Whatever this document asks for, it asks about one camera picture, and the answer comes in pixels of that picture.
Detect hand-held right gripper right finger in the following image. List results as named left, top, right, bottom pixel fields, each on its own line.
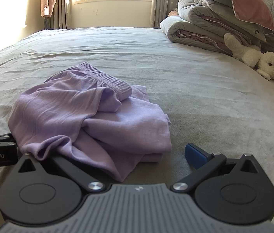
left=172, top=143, right=265, bottom=194

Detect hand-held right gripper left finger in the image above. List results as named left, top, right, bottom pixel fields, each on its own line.
left=13, top=152, right=106, bottom=193

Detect purple pants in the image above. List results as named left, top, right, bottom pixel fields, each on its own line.
left=8, top=62, right=172, bottom=182

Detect white plush toy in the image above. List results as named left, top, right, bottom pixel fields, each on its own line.
left=224, top=33, right=274, bottom=82

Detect light grey folded blanket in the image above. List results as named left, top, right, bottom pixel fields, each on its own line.
left=160, top=16, right=239, bottom=56

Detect grey folded duvet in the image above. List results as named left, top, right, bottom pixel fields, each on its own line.
left=177, top=0, right=267, bottom=48

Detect pink and grey pillow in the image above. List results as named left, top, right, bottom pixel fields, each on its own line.
left=178, top=0, right=274, bottom=36

